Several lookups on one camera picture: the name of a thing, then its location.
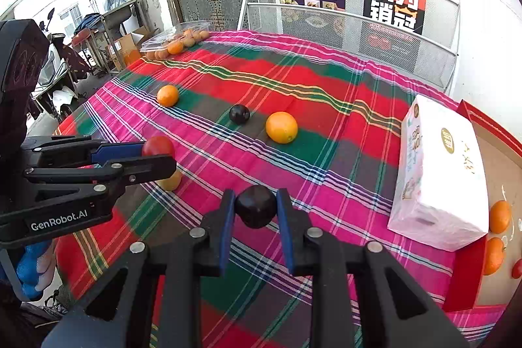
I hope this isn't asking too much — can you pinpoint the plaid tablecloth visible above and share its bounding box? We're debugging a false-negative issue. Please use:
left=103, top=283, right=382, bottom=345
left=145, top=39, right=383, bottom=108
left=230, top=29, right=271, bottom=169
left=53, top=29, right=506, bottom=348

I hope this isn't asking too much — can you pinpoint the blue bag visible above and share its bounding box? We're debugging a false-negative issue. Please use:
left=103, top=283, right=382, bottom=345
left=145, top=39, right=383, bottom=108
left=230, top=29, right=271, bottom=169
left=75, top=13, right=102, bottom=33

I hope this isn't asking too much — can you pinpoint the large orange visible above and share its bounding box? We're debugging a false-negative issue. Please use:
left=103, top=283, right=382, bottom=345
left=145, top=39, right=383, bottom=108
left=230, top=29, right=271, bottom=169
left=488, top=200, right=512, bottom=235
left=483, top=236, right=505, bottom=276

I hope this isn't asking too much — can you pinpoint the brown cardboard box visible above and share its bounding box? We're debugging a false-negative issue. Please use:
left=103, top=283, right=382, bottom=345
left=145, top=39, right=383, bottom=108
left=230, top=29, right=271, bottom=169
left=107, top=26, right=158, bottom=69

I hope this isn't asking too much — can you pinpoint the pile of small brown fruits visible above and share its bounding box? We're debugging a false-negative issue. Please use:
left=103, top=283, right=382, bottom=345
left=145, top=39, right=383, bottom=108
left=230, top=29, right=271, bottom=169
left=146, top=28, right=210, bottom=60

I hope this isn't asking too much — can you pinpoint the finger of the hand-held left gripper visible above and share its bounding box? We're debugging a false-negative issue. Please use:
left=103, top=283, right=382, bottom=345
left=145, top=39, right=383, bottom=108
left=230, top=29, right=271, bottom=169
left=22, top=154, right=177, bottom=210
left=20, top=135, right=145, bottom=169

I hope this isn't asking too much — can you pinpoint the yellow-green pear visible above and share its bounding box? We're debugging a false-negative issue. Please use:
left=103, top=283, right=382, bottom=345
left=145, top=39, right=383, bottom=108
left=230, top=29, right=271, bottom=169
left=157, top=169, right=183, bottom=192

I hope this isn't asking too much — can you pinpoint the metal workbench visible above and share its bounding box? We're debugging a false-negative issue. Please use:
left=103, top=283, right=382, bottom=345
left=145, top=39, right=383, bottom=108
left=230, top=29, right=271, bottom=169
left=71, top=0, right=141, bottom=75

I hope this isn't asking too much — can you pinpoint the white metal mesh rack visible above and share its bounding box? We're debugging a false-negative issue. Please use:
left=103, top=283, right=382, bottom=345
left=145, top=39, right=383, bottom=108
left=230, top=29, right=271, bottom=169
left=237, top=0, right=461, bottom=96

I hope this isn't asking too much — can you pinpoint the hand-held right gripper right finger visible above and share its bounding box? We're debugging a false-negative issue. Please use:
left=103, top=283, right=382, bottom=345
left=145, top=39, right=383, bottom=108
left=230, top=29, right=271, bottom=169
left=276, top=188, right=469, bottom=348

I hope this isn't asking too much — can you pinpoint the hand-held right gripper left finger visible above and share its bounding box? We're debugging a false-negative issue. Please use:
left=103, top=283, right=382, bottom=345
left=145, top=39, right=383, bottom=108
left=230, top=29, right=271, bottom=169
left=41, top=189, right=237, bottom=348

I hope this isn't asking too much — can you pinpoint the red cardboard box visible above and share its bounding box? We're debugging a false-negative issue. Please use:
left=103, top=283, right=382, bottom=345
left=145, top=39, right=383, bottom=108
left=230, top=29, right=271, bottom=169
left=442, top=99, right=522, bottom=312

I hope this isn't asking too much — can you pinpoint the white tissue pack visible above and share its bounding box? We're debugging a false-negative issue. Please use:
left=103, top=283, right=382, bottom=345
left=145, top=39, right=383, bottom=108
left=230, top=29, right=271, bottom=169
left=387, top=94, right=489, bottom=252

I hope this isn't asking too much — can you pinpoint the parked scooter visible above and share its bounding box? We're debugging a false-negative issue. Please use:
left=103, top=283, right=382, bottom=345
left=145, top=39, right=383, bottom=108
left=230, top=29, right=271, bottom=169
left=33, top=8, right=94, bottom=120

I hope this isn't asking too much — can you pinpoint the clear plastic container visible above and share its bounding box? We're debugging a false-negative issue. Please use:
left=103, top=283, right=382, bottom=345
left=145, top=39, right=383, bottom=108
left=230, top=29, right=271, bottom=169
left=140, top=21, right=210, bottom=61

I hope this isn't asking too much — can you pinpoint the person's left hand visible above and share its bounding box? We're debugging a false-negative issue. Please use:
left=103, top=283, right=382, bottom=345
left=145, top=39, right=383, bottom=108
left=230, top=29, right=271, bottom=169
left=16, top=240, right=55, bottom=302

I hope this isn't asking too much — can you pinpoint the dark plum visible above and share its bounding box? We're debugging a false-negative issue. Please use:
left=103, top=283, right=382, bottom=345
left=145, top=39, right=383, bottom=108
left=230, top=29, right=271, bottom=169
left=229, top=104, right=251, bottom=125
left=236, top=185, right=278, bottom=230

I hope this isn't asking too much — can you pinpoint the red and black book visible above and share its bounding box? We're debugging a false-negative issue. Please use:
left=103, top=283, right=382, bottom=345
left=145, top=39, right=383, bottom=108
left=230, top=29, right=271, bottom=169
left=363, top=0, right=427, bottom=59

